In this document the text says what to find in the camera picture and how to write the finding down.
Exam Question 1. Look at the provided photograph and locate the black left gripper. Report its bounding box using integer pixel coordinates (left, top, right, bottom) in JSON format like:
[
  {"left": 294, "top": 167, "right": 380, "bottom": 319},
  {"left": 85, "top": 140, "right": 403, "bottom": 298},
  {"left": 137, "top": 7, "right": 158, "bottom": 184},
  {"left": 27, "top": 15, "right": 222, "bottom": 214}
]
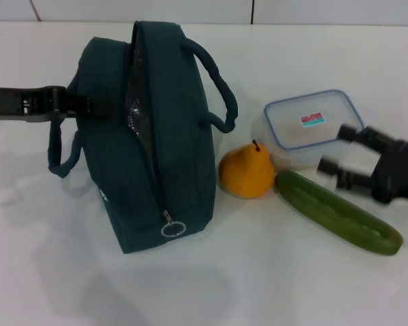
[{"left": 0, "top": 86, "right": 112, "bottom": 124}]

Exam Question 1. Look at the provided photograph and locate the green cucumber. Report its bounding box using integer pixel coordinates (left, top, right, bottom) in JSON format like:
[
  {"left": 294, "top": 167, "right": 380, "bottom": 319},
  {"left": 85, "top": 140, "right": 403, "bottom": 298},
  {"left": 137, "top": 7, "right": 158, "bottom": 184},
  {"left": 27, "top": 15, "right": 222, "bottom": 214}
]
[{"left": 274, "top": 170, "right": 405, "bottom": 256}]

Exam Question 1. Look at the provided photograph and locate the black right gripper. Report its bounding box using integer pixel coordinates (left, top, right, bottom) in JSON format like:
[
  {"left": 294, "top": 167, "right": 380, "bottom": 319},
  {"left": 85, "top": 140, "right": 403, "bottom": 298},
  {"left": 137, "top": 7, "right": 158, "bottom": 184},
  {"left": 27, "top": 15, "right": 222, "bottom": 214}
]
[{"left": 317, "top": 123, "right": 408, "bottom": 205}]

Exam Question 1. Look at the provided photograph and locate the orange yellow pear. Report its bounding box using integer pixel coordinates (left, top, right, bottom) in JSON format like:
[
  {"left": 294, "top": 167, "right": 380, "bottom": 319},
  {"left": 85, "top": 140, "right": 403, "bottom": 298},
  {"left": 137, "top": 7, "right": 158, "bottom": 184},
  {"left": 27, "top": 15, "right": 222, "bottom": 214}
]
[{"left": 218, "top": 139, "right": 276, "bottom": 199}]

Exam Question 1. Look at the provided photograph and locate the dark teal insulated lunch bag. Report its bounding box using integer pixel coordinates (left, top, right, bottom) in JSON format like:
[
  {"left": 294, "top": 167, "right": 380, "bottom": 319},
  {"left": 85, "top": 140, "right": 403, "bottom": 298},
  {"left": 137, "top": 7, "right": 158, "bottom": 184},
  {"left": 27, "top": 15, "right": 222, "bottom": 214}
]
[{"left": 47, "top": 20, "right": 239, "bottom": 255}]

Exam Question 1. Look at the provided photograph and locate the clear container with blue-rimmed lid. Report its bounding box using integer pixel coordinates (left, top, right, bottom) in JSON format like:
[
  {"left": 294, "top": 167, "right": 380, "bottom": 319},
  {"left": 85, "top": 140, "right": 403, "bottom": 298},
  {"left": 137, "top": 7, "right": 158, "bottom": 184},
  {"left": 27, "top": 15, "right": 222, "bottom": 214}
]
[{"left": 263, "top": 89, "right": 366, "bottom": 170}]

